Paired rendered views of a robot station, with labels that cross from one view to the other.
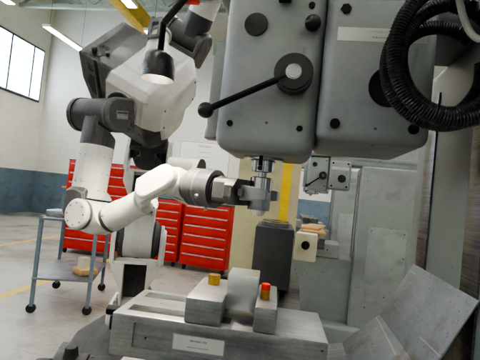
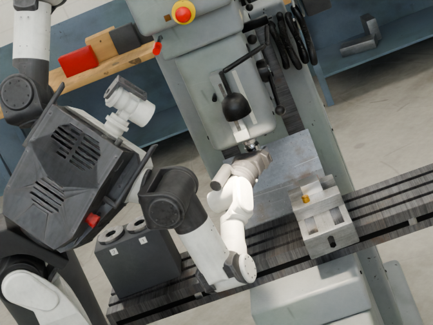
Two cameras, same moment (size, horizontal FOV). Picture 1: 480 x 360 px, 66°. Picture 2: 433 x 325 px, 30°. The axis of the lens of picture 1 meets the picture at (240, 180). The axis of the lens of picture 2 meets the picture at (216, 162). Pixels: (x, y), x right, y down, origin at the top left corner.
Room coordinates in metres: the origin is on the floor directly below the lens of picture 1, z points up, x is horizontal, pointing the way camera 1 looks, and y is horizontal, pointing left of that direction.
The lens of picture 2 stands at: (0.87, 2.22, 2.15)
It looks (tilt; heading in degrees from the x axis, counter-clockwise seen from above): 21 degrees down; 271
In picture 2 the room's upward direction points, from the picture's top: 24 degrees counter-clockwise
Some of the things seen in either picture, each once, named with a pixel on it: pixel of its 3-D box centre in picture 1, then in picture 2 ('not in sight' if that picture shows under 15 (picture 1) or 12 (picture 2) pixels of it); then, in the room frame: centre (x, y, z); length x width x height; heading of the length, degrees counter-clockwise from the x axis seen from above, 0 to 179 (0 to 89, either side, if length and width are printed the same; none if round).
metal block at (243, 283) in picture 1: (243, 288); (311, 188); (0.67, -0.03, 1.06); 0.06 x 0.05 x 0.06; 174
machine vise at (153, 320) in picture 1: (223, 320); (319, 209); (0.67, 0.00, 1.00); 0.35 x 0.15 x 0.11; 84
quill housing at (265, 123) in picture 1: (273, 83); (226, 84); (0.78, -0.05, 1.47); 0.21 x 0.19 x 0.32; 171
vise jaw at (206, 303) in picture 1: (211, 298); (317, 203); (0.67, 0.03, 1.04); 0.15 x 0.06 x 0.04; 174
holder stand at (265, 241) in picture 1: (272, 251); (138, 253); (1.25, -0.13, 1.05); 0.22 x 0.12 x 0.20; 174
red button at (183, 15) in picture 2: not in sight; (183, 14); (0.82, 0.21, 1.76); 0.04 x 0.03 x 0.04; 171
